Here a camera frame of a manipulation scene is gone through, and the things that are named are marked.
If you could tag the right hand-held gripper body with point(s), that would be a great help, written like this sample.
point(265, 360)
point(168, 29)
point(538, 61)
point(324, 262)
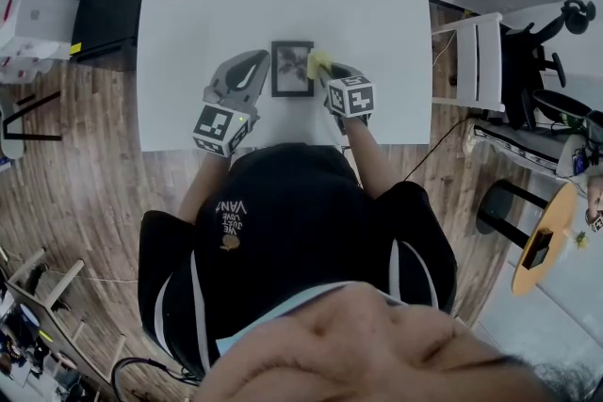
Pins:
point(353, 99)

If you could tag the white table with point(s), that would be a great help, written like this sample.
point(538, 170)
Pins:
point(292, 4)

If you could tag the person's right forearm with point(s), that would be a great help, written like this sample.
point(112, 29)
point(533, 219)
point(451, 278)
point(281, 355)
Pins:
point(372, 165)

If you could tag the black cabinet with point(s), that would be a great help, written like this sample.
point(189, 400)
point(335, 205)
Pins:
point(108, 19)

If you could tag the round wooden side table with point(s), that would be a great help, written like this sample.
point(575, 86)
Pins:
point(560, 212)

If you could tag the white chair with black legs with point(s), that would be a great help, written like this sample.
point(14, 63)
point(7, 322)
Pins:
point(19, 127)

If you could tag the small black box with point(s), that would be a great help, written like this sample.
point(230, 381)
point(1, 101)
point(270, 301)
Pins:
point(537, 249)

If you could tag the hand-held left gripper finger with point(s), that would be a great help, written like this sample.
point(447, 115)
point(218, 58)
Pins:
point(219, 80)
point(259, 82)

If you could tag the person's left forearm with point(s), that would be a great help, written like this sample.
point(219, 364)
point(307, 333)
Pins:
point(202, 188)

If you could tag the black picture frame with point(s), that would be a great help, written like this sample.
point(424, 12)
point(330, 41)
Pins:
point(292, 70)

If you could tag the person's face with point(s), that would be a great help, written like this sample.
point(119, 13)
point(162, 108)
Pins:
point(367, 353)

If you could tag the person's black t-shirt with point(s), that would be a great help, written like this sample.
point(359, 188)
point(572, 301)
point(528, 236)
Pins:
point(297, 249)

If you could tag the small yellow object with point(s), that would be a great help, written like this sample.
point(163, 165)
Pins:
point(580, 240)

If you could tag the yellow cloth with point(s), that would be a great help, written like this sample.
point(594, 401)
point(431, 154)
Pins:
point(320, 63)

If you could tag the wooden workbench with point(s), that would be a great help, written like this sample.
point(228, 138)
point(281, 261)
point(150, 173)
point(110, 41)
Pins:
point(42, 320)

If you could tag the blue face mask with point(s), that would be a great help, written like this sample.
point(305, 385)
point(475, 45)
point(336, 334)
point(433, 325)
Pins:
point(264, 325)

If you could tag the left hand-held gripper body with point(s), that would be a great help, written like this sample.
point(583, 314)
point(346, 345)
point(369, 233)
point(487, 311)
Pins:
point(219, 127)

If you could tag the white slatted chair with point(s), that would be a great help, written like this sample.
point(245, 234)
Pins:
point(471, 61)

